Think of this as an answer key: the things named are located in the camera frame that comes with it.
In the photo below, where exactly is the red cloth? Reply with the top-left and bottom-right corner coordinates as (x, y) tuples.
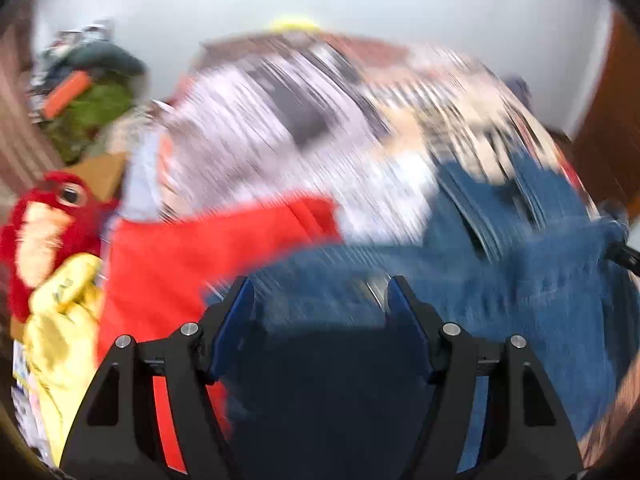
(97, 195), (343, 476)

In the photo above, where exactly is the yellow cloth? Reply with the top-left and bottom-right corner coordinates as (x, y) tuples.
(22, 252), (106, 466)

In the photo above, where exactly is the yellow ring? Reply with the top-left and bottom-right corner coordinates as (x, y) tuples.
(267, 16), (321, 32)

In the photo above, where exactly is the striped brown curtain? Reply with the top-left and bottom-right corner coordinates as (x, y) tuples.
(0, 15), (66, 201)

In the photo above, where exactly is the red plush toy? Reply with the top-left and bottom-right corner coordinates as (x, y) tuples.
(0, 170), (121, 323)

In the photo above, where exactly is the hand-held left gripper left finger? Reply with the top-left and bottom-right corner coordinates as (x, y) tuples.
(59, 276), (257, 480)

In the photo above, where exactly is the blue denim jacket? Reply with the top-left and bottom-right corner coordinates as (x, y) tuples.
(202, 145), (640, 480)

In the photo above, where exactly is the orange box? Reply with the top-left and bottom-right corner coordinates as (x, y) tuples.
(42, 71), (93, 117)

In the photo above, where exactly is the dark green jacket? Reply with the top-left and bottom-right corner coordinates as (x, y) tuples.
(45, 42), (148, 86)

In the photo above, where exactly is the green patterned cloth bundle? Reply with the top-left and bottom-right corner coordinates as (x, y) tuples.
(42, 80), (146, 161)

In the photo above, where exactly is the pile of magazines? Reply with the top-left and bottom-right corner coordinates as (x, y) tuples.
(10, 340), (51, 461)

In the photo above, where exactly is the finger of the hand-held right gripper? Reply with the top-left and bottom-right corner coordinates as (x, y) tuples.
(602, 200), (640, 276)

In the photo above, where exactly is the grey backpack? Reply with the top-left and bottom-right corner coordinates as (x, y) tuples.
(502, 76), (533, 108)

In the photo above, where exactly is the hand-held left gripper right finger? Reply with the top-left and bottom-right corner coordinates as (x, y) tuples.
(387, 275), (586, 480)

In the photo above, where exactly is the brown wooden door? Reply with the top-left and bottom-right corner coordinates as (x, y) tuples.
(570, 10), (640, 211)

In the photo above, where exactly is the wooden bedside table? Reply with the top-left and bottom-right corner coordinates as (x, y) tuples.
(65, 152), (126, 201)

